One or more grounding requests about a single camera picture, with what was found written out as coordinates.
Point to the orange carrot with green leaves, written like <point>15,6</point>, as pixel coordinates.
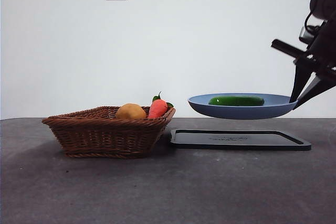
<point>157,109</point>

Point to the black rectangular tray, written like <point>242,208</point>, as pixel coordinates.
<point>236,142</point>

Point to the yellow-brown potato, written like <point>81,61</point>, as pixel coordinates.
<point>130,112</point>

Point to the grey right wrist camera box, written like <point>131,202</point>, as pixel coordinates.
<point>306,34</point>

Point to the blue round plate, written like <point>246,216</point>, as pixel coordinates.
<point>236,111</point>

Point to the brown wicker basket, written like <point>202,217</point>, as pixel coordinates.
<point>105,137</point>

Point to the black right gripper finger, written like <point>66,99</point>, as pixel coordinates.
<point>300,79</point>
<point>319,87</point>

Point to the green pepper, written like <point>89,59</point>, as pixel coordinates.
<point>236,101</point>

